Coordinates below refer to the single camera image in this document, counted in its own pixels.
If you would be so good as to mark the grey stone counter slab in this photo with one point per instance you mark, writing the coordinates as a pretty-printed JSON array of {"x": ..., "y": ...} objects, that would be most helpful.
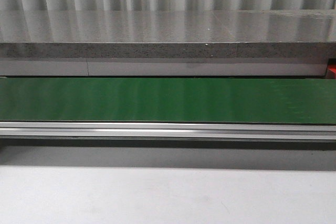
[{"x": 234, "y": 43}]

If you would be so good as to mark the aluminium conveyor side rail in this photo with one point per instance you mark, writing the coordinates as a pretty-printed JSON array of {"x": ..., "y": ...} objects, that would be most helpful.
[{"x": 172, "y": 130}]

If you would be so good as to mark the green conveyor belt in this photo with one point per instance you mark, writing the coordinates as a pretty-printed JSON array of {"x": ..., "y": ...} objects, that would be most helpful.
[{"x": 227, "y": 100}]

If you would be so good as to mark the red box at right edge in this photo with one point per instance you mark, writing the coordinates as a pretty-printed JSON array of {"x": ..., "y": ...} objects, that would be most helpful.
[{"x": 331, "y": 71}]

